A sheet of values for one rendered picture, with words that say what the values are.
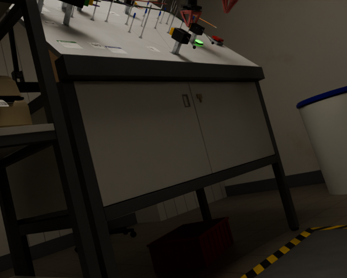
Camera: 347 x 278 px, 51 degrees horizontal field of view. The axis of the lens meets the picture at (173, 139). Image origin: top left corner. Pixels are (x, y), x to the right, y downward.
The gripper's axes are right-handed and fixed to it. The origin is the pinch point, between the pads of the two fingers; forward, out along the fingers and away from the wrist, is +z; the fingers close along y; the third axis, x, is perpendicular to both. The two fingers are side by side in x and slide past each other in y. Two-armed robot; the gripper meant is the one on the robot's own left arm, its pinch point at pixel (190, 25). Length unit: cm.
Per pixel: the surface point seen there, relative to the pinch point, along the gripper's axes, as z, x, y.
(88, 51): 14, 11, 77
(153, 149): 47, 26, 62
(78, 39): 10, 3, 74
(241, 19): -22, -68, -199
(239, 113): 41, 29, 0
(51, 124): 33, 21, 100
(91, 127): 37, 19, 84
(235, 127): 47, 31, 7
